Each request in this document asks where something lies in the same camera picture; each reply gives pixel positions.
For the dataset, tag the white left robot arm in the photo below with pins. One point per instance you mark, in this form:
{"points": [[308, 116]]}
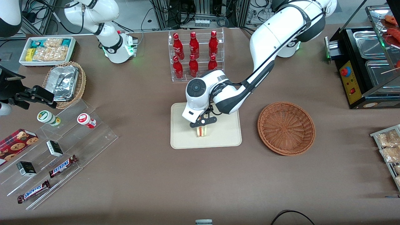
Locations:
{"points": [[272, 37]]}

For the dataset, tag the cream plastic tray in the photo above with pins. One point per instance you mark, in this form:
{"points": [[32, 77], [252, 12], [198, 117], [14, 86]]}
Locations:
{"points": [[225, 134]]}

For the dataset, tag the teal snack packet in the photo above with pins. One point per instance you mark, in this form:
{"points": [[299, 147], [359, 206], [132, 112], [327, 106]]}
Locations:
{"points": [[37, 43], [66, 42]]}

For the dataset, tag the red lid snack cup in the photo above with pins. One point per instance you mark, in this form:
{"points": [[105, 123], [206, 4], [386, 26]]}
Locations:
{"points": [[85, 120]]}

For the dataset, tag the small grey device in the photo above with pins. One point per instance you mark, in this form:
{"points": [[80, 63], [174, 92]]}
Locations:
{"points": [[203, 222]]}

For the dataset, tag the snickers chocolate bar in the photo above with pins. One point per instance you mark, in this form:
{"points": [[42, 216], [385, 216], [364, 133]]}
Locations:
{"points": [[33, 191], [62, 166]]}

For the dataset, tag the clear acrylic stepped shelf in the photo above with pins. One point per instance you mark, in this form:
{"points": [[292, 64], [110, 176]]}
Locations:
{"points": [[93, 140]]}

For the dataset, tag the white rectangular snack bin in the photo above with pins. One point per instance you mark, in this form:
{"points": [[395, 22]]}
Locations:
{"points": [[72, 51]]}

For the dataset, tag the black hot food display case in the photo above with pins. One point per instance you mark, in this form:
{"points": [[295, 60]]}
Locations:
{"points": [[350, 82]]}

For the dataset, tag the clear bag of crackers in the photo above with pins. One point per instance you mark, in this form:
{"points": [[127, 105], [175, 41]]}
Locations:
{"points": [[53, 42], [59, 53], [42, 54]]}

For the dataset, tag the yellow snack packet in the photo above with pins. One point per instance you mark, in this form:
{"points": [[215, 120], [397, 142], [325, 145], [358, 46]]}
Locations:
{"points": [[29, 54]]}

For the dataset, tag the red sausage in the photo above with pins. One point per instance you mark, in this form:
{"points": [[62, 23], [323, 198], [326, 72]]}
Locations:
{"points": [[393, 36]]}

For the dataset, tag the orange fried food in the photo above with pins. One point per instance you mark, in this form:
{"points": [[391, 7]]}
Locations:
{"points": [[392, 19]]}

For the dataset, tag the light wicker basket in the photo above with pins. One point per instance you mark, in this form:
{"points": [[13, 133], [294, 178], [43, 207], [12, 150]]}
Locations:
{"points": [[82, 81]]}

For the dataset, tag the triangular sandwich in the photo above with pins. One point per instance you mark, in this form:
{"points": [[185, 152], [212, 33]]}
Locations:
{"points": [[202, 132]]}

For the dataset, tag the clear bag of pastry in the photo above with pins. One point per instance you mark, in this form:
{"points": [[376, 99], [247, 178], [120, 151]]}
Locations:
{"points": [[389, 139], [397, 169], [397, 181], [390, 154]]}

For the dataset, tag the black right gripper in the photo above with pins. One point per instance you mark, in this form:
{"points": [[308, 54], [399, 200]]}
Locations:
{"points": [[7, 83]]}

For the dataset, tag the brown round wicker basket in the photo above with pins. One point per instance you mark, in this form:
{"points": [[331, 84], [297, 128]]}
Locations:
{"points": [[286, 128]]}

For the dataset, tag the clear acrylic bottle rack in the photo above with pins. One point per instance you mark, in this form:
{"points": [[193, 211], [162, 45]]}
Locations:
{"points": [[170, 62]]}

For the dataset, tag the small black carton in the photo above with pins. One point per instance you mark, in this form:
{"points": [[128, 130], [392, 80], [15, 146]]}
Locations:
{"points": [[26, 168], [54, 148]]}

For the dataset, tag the aluminium foil container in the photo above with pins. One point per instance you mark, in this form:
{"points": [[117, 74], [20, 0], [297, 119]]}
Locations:
{"points": [[64, 82]]}

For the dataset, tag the white terminal block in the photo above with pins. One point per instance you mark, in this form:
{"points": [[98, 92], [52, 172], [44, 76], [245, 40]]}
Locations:
{"points": [[202, 22]]}

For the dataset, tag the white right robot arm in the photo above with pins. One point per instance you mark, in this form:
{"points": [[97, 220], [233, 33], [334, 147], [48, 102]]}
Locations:
{"points": [[109, 47]]}

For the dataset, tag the red cookie box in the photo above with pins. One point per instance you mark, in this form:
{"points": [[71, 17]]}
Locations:
{"points": [[17, 143]]}

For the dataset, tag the green lid snack cup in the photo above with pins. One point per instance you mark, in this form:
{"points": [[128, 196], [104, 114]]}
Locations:
{"points": [[47, 117]]}

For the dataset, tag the red cola bottle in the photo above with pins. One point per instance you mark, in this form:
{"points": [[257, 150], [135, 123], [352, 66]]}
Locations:
{"points": [[178, 47], [213, 43], [178, 69], [193, 68], [212, 64], [194, 45]]}

